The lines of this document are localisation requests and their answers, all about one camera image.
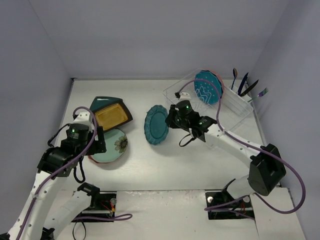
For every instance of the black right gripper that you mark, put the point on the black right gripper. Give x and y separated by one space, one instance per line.
172 119

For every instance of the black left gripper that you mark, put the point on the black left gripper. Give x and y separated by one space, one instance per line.
99 144

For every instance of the light green flower plate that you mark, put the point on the light green flower plate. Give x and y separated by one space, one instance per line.
116 142

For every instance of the teal embossed plate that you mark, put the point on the teal embossed plate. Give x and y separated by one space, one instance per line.
155 127

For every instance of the yellow square plate black rim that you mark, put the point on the yellow square plate black rim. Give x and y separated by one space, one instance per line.
113 116

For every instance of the blue polka dot plate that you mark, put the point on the blue polka dot plate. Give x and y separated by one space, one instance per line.
205 87

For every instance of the pink polka dot plate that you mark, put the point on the pink polka dot plate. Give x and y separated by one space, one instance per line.
220 84

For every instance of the red plate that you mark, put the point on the red plate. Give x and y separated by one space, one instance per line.
95 161

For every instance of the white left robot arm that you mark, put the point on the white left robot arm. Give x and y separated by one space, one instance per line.
55 166

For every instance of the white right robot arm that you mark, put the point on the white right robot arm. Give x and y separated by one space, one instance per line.
264 170

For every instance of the dark teal square plate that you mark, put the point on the dark teal square plate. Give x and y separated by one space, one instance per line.
102 102

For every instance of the white cutlery holder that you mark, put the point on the white cutlery holder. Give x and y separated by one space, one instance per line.
236 104

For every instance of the black knife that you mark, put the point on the black knife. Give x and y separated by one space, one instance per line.
249 88

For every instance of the dark blue spoon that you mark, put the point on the dark blue spoon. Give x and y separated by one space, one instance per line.
235 75

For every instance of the blue knife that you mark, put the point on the blue knife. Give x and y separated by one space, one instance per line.
242 84

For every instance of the iridescent fork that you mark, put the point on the iridescent fork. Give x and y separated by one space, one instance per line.
261 94

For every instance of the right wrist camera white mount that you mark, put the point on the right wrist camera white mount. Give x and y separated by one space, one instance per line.
184 96

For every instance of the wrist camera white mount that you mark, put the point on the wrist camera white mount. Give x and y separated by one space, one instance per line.
184 96
83 117

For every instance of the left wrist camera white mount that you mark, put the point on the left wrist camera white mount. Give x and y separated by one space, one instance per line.
83 117

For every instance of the clear wire dish rack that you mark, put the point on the clear wire dish rack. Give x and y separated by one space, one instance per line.
227 119

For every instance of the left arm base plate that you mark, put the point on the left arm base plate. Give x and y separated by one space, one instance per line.
104 207

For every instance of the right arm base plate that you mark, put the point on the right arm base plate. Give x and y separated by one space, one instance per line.
226 208

